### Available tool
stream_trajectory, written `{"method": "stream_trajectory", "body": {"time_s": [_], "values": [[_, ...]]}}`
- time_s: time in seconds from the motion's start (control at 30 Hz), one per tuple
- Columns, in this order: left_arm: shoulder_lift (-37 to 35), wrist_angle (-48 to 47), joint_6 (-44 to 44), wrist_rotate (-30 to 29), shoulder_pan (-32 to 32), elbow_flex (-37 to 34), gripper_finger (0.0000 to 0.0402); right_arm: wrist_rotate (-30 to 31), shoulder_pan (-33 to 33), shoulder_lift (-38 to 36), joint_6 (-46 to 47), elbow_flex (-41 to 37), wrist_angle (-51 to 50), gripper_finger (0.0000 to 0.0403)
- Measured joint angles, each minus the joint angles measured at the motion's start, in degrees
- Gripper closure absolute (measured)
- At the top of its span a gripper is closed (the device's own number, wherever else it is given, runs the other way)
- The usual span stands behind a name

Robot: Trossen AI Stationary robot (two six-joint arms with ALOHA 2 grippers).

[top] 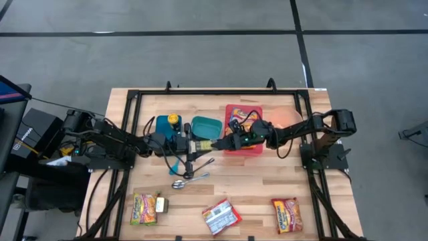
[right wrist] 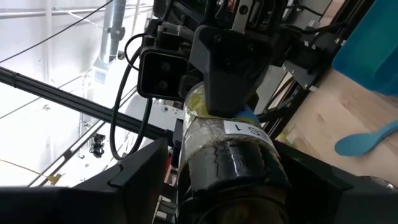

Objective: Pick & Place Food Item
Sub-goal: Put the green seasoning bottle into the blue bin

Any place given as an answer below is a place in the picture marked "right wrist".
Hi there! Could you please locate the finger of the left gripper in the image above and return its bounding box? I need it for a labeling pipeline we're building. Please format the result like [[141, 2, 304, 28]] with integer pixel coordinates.
[[189, 26, 271, 118]]

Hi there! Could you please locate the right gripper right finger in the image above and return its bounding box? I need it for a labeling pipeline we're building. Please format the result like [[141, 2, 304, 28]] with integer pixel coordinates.
[[273, 141, 398, 224]]

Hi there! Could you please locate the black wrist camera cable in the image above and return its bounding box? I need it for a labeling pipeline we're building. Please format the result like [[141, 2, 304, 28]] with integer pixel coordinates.
[[109, 32, 153, 161]]

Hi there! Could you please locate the clear herb spice jar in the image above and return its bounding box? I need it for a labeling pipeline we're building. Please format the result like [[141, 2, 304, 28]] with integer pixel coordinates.
[[175, 82, 292, 224]]

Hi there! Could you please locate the blue plastic spoon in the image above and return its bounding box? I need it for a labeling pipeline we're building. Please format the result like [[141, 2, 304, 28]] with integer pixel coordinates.
[[334, 120, 398, 157]]

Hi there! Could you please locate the ribbed silver air duct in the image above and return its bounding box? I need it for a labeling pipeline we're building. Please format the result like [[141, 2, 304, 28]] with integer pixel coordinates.
[[93, 0, 127, 72]]

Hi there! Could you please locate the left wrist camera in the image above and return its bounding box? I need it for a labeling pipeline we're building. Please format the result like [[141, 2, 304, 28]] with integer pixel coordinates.
[[136, 46, 189, 102]]

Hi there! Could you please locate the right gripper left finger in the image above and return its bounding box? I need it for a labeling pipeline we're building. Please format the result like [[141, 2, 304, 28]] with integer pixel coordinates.
[[0, 138, 169, 224]]

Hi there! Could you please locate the blue plastic bin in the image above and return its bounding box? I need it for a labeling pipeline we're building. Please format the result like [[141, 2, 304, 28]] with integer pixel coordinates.
[[331, 0, 398, 97]]

